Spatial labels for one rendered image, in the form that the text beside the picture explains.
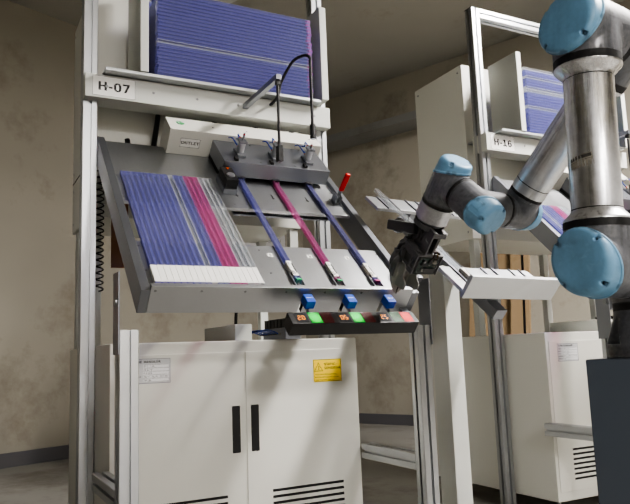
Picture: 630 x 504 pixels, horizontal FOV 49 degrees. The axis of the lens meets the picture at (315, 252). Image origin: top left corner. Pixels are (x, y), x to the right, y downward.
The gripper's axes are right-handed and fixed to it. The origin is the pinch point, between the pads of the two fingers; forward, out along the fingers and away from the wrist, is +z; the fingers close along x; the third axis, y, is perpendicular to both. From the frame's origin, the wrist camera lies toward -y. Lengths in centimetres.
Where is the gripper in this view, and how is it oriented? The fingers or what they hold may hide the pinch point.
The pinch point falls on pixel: (395, 285)
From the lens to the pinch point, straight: 166.4
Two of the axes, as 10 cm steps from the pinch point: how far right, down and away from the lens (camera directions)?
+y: 3.6, 5.7, -7.4
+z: -2.9, 8.2, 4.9
